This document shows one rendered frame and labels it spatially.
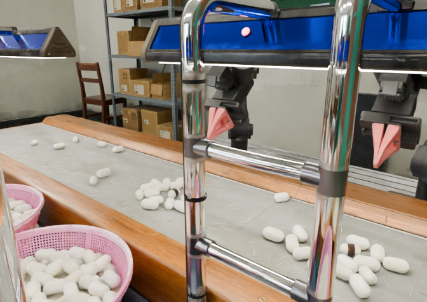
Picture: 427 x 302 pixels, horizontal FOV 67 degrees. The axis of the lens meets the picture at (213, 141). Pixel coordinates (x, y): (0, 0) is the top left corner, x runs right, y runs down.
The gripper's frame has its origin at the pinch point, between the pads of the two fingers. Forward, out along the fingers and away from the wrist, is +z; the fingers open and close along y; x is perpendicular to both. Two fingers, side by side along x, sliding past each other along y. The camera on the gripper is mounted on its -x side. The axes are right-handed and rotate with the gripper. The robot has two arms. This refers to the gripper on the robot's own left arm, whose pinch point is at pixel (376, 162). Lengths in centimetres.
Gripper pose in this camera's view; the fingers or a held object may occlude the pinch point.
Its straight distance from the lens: 65.8
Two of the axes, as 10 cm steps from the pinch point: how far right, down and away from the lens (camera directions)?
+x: 3.9, 6.1, 6.9
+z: -4.9, 7.7, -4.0
